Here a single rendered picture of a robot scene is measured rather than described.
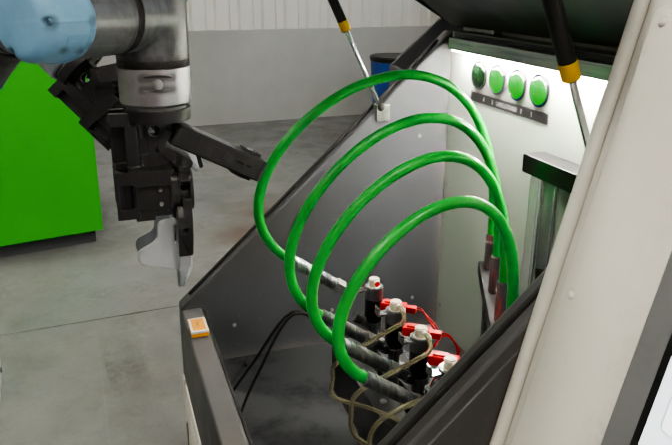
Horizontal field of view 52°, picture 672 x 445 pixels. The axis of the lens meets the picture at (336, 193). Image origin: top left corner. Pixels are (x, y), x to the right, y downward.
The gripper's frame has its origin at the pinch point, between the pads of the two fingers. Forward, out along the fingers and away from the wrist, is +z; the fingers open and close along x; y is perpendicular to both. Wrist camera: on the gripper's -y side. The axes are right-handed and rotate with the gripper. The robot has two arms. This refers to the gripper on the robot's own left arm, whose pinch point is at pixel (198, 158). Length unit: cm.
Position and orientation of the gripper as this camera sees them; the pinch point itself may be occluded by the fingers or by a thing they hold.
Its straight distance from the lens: 94.9
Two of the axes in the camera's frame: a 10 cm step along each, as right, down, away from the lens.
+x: 1.2, 0.8, -9.9
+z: 7.0, 7.0, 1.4
